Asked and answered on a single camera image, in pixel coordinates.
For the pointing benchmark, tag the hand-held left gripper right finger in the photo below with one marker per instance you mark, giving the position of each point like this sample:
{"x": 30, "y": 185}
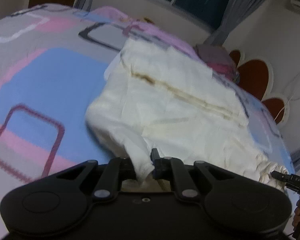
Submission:
{"x": 157, "y": 166}

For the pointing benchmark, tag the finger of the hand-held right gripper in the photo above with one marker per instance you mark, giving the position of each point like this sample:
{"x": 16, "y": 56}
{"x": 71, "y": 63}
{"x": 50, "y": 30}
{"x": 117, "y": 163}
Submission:
{"x": 280, "y": 177}

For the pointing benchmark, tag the stack of folded clothes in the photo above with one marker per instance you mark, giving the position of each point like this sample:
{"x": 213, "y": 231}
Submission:
{"x": 217, "y": 57}

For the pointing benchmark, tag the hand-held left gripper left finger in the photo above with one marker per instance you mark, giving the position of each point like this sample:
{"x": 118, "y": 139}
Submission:
{"x": 126, "y": 170}

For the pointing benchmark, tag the pink pillow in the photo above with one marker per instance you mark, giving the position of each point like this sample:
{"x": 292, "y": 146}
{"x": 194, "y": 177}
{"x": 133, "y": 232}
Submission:
{"x": 160, "y": 35}

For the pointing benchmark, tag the white puffer jacket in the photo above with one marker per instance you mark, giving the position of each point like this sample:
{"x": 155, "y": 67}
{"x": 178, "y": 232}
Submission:
{"x": 170, "y": 110}

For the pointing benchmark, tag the bed with patterned sheet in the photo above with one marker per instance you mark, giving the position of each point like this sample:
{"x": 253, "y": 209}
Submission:
{"x": 47, "y": 80}

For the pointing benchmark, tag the flower-shaped headboard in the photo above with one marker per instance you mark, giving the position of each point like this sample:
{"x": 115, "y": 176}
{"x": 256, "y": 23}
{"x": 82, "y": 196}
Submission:
{"x": 255, "y": 77}

